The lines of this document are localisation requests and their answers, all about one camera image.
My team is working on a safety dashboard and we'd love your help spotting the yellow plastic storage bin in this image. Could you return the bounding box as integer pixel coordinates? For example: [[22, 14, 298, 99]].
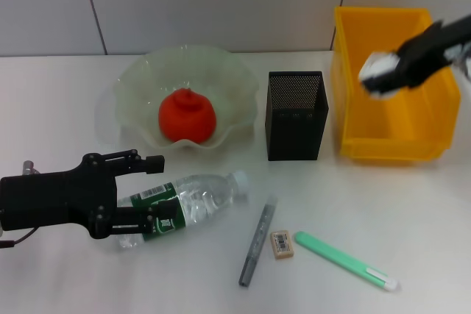
[[330, 5, 463, 163]]

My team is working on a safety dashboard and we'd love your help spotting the white paper ball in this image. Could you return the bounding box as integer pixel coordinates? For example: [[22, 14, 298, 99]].
[[358, 51, 402, 101]]

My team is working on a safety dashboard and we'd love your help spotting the grey glitter pen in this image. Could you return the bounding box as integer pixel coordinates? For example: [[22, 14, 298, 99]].
[[238, 196, 279, 288]]

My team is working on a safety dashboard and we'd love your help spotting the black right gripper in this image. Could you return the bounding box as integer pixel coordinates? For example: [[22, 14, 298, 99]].
[[362, 14, 471, 95]]

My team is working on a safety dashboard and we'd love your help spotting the clear green-label water bottle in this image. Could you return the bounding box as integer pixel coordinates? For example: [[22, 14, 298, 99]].
[[116, 169, 252, 252]]

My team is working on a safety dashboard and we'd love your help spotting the pale green wavy glass bowl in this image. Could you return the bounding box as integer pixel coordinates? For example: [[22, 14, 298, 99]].
[[112, 44, 260, 151]]

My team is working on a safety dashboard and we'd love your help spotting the black mesh pen holder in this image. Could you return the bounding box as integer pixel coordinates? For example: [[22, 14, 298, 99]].
[[263, 70, 330, 163]]

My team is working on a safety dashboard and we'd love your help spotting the beige eraser with barcode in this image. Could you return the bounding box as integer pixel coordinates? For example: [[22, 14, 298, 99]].
[[270, 230, 296, 260]]

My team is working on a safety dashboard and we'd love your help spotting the left arm gripper cable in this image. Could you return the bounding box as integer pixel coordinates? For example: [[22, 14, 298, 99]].
[[0, 160, 40, 250]]

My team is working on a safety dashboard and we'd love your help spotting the arm gripper cable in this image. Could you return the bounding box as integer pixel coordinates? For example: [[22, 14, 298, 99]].
[[443, 42, 471, 82], [0, 160, 40, 250]]

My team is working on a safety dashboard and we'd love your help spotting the orange toy fruit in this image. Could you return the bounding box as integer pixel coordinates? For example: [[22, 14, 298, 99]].
[[157, 87, 217, 145]]

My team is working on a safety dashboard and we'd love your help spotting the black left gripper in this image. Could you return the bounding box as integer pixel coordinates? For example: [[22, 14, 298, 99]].
[[0, 149, 166, 240]]

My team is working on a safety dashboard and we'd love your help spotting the right arm gripper cable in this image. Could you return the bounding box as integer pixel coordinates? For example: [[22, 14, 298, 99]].
[[443, 42, 471, 82]]

